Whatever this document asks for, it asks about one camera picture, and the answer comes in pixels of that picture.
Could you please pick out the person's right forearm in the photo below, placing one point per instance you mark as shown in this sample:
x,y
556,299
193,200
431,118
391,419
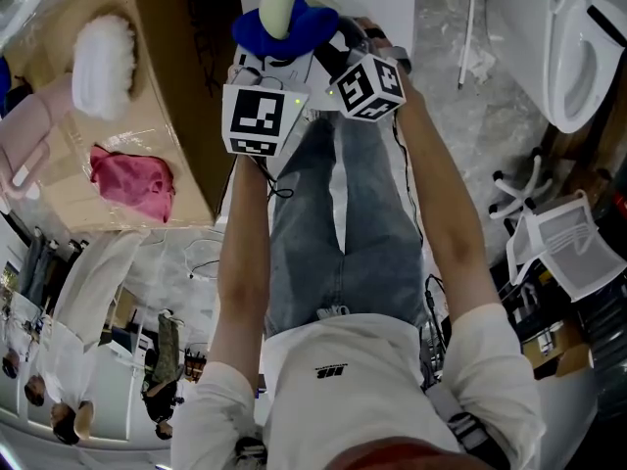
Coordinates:
x,y
446,203

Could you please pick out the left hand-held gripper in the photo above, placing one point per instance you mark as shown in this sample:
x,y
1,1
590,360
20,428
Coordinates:
x,y
255,115

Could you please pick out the white mesh office chair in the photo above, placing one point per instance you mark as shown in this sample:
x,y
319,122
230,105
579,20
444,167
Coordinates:
x,y
563,243

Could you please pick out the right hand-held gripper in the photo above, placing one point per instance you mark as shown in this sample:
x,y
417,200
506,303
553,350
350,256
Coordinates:
x,y
370,88

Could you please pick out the person's left forearm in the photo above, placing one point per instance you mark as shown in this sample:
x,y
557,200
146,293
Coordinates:
x,y
245,262

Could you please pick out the person's white shirt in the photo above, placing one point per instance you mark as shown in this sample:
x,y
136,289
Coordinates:
x,y
352,390

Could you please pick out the pink cloth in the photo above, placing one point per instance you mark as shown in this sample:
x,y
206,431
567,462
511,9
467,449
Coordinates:
x,y
134,184

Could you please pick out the person's right hand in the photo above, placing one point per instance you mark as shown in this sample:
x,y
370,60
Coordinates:
x,y
374,30

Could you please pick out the white toilet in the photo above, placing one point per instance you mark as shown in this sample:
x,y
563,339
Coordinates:
x,y
573,52

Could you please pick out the person's blue jeans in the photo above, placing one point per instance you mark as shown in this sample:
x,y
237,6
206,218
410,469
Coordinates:
x,y
338,223

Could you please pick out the small cardboard box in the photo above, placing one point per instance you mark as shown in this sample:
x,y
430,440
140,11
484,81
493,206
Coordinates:
x,y
558,350

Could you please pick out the large cardboard box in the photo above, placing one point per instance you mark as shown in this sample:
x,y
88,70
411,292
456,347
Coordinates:
x,y
161,66

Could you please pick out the blue cloth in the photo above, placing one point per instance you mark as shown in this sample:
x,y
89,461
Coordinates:
x,y
313,22

